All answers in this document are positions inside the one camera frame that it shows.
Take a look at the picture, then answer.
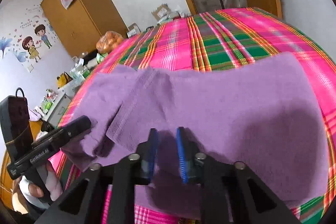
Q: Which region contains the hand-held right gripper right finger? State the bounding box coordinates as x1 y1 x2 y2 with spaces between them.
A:
176 126 302 224

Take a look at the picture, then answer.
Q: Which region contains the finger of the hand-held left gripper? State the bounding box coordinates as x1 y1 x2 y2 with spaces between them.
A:
51 115 92 151

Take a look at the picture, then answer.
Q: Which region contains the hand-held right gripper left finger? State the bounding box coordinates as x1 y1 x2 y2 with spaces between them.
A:
34 128 159 224

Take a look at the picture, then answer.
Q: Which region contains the purple knit sweater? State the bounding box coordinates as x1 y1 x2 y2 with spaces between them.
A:
61 52 330 222

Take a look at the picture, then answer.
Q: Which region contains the person's left hand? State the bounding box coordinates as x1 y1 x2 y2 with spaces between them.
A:
18 162 63 210

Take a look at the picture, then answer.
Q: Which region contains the pink cloth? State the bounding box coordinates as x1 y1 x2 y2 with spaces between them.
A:
28 110 42 122

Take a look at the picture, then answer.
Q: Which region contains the grey drawer cabinet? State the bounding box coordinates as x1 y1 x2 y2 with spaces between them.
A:
34 94 72 128

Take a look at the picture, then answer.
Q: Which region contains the green white medicine box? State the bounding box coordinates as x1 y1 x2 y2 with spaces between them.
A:
70 67 87 80

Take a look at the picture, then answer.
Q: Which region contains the black pouch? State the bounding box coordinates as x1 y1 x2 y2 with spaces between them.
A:
84 49 99 64

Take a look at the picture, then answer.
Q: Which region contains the bag of oranges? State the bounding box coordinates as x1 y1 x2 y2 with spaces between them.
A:
96 31 124 54

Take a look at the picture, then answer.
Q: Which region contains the small white box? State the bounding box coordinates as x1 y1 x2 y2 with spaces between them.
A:
127 22 141 38

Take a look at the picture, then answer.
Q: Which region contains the wooden wardrobe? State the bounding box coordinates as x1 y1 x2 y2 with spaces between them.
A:
41 0 129 58

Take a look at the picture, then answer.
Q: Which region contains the plaid bed sheet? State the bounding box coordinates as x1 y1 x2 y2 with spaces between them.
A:
49 7 336 224

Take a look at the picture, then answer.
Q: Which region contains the grey parcel bag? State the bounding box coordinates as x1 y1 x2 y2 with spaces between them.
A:
157 11 189 24

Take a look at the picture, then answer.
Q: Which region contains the cartoon wall sticker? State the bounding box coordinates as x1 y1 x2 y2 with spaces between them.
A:
0 4 57 73

